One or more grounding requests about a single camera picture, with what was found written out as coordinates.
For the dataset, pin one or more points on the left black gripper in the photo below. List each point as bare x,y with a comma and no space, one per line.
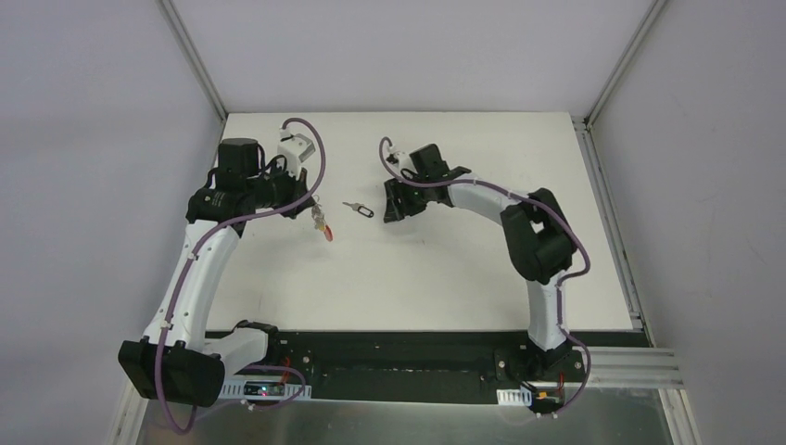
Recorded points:
298,193

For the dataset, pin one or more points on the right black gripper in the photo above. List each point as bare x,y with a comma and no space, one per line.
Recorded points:
405,197

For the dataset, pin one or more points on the black tagged key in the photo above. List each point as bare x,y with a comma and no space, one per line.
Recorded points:
360,209

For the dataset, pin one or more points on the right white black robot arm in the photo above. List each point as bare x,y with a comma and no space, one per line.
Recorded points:
539,241

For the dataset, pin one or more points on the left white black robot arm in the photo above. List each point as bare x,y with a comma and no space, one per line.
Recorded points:
172,360

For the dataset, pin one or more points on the left controller board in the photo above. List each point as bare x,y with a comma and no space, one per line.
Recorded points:
263,390

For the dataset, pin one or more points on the controller board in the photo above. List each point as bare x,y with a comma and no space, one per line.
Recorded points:
263,390
547,401

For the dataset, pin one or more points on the right controller board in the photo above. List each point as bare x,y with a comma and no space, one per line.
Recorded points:
547,401

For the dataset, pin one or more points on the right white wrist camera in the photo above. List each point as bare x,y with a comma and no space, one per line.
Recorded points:
398,160

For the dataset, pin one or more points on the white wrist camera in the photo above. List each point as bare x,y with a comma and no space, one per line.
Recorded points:
398,160
295,150

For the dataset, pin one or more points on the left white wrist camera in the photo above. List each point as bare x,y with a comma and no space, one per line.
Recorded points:
295,150

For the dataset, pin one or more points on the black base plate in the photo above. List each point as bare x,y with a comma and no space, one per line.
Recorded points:
431,367

